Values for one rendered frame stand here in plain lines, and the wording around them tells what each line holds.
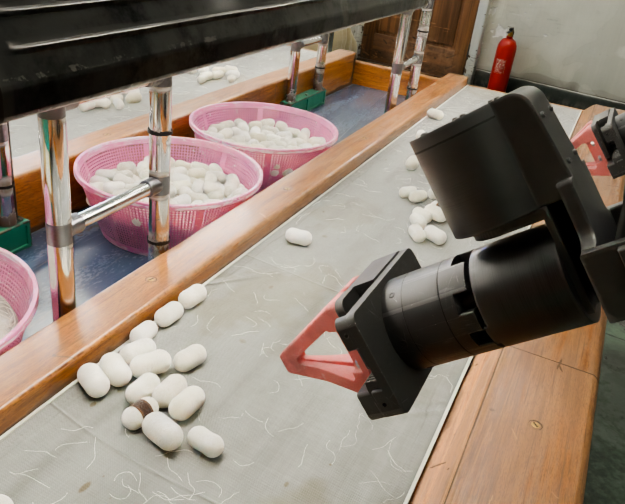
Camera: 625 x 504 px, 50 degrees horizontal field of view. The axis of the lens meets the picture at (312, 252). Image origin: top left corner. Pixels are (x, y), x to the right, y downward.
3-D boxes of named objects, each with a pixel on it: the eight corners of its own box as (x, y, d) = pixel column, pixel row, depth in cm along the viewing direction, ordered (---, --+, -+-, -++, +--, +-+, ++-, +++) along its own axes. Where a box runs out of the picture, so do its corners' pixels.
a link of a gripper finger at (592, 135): (534, 152, 86) (606, 119, 81) (541, 139, 92) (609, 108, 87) (557, 198, 87) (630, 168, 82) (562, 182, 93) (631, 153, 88)
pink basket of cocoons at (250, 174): (268, 202, 112) (273, 149, 108) (242, 282, 89) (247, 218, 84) (112, 180, 112) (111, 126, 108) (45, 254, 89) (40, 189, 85)
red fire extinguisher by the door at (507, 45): (507, 93, 506) (525, 26, 483) (501, 97, 492) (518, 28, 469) (490, 89, 511) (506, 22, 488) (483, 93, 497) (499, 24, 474)
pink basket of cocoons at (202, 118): (352, 171, 130) (360, 124, 126) (291, 217, 108) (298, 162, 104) (235, 138, 139) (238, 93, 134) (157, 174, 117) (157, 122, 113)
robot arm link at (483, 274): (616, 335, 32) (625, 292, 36) (556, 205, 31) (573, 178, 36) (484, 369, 36) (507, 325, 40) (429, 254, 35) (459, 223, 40)
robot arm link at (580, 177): (747, 294, 27) (734, 232, 34) (633, 32, 26) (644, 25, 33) (479, 363, 34) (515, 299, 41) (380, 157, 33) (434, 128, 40)
